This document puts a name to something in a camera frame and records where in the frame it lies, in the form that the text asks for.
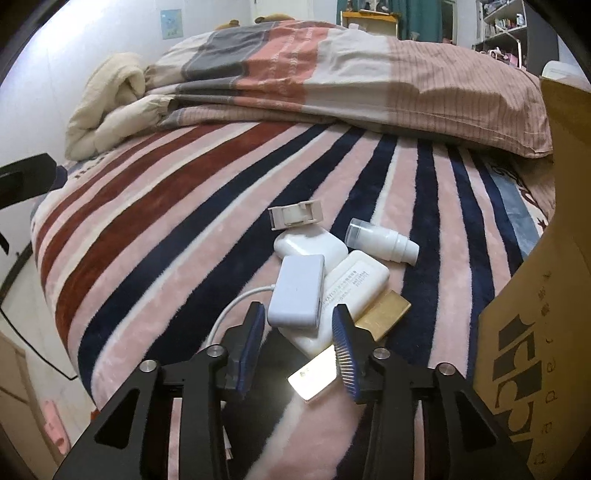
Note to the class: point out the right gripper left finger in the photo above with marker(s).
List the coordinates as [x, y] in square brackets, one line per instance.
[129, 439]

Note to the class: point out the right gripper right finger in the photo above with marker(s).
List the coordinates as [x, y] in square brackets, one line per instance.
[462, 438]

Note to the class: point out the gold box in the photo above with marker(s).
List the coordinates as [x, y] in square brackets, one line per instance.
[386, 312]

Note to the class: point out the white rounded power bank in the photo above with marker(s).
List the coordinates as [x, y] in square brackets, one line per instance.
[356, 282]

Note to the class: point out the cardboard box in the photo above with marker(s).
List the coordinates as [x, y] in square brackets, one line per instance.
[533, 362]

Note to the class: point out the cream fleece blanket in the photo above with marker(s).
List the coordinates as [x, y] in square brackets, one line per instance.
[114, 106]

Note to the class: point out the striped plush blanket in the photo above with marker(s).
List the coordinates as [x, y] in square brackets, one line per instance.
[147, 247]

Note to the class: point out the white spray bottle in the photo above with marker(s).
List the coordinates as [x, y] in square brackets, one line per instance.
[381, 242]

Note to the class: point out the brown teddy bear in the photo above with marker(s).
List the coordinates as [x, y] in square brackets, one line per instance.
[231, 24]
[278, 17]

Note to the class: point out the white plastic clip holder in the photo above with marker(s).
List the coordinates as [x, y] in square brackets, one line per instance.
[296, 215]

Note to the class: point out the patchwork pink grey duvet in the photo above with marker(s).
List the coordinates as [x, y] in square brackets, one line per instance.
[320, 69]

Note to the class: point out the yellow white cabinet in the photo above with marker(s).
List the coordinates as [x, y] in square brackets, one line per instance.
[372, 22]

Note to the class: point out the bookshelf with items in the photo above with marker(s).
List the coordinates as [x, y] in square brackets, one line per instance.
[511, 32]

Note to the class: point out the teal curtain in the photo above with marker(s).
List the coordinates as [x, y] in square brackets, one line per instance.
[418, 20]

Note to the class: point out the wall poster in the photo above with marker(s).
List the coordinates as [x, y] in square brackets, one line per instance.
[171, 24]

